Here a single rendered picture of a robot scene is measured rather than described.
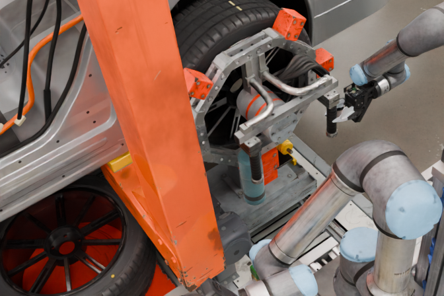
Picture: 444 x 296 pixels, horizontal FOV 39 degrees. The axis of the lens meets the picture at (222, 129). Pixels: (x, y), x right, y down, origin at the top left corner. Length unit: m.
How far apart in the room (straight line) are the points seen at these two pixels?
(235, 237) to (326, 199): 1.12
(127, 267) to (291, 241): 1.02
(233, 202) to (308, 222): 1.38
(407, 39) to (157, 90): 0.80
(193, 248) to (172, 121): 0.58
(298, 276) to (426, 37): 0.86
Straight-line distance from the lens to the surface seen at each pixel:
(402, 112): 3.52
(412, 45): 1.98
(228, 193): 2.89
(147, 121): 1.62
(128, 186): 2.41
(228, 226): 2.56
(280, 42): 2.23
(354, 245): 1.73
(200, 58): 2.16
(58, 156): 2.29
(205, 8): 2.28
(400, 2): 4.26
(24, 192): 2.33
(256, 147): 2.10
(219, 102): 2.37
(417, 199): 1.31
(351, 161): 1.41
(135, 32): 1.46
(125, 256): 2.45
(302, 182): 3.00
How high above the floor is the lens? 2.50
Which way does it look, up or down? 46 degrees down
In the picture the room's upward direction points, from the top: 10 degrees counter-clockwise
